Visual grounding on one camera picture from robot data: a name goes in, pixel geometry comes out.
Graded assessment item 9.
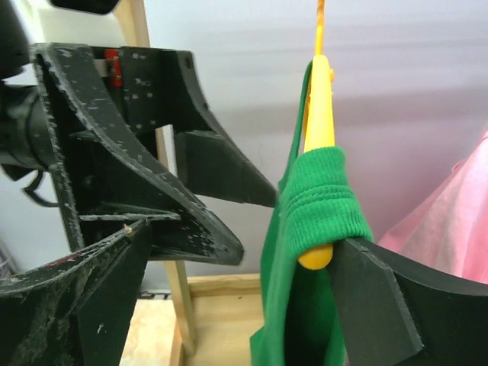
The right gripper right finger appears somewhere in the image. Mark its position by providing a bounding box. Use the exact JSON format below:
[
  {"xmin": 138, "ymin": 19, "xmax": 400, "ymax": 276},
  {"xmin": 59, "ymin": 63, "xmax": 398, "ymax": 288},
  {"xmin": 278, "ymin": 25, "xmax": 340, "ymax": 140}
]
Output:
[{"xmin": 329, "ymin": 238, "xmax": 487, "ymax": 366}]

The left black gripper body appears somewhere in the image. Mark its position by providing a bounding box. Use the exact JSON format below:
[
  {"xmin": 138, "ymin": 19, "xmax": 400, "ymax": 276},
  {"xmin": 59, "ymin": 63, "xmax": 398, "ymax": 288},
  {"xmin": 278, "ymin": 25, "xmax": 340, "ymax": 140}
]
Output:
[{"xmin": 28, "ymin": 42, "xmax": 214, "ymax": 237}]

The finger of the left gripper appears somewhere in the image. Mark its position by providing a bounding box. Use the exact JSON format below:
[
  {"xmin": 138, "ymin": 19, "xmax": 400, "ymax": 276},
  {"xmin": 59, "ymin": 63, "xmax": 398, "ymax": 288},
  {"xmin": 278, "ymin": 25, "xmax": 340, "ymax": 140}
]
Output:
[
  {"xmin": 174, "ymin": 53, "xmax": 277, "ymax": 207},
  {"xmin": 32, "ymin": 45, "xmax": 244, "ymax": 265}
]

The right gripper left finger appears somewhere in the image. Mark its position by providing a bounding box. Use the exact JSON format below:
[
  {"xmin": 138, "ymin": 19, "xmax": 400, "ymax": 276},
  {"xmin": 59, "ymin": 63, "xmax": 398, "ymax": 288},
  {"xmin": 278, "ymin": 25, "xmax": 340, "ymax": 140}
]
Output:
[{"xmin": 1, "ymin": 221, "xmax": 152, "ymax": 365}]

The green tank top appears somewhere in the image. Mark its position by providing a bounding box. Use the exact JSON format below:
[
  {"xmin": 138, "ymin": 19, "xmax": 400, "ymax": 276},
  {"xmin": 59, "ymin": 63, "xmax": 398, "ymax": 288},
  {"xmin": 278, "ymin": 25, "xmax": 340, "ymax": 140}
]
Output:
[{"xmin": 250, "ymin": 68, "xmax": 372, "ymax": 366}]

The yellow clothes hanger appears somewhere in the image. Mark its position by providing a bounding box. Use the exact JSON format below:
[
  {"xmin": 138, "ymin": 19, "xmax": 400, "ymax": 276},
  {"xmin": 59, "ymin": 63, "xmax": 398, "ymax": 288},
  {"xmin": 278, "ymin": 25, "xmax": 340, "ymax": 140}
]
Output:
[{"xmin": 297, "ymin": 0, "xmax": 337, "ymax": 271}]

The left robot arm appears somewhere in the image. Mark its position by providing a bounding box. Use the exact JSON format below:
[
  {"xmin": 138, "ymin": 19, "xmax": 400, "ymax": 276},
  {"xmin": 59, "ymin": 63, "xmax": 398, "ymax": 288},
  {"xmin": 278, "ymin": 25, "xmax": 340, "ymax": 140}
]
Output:
[{"xmin": 1, "ymin": 1, "xmax": 276, "ymax": 265}]

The pink shirt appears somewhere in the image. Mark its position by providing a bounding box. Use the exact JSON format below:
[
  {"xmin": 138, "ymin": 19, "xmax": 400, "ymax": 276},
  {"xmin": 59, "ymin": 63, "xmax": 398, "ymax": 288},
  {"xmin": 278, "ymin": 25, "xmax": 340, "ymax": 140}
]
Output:
[{"xmin": 379, "ymin": 131, "xmax": 487, "ymax": 284}]

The wooden clothes rack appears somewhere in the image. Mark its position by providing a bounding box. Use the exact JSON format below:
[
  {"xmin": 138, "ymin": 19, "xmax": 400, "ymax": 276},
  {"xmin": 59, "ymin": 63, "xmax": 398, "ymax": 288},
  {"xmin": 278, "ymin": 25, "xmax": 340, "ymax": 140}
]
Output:
[{"xmin": 112, "ymin": 0, "xmax": 268, "ymax": 366}]

